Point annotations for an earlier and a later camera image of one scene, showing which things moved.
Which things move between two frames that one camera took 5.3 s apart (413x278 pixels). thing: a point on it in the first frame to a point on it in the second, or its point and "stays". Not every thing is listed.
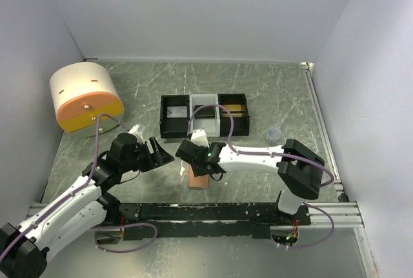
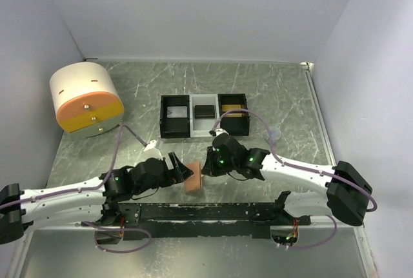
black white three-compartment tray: (219, 115) stays
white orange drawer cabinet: (82, 92) stays
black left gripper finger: (162, 155) to (180, 171)
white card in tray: (177, 111) stays
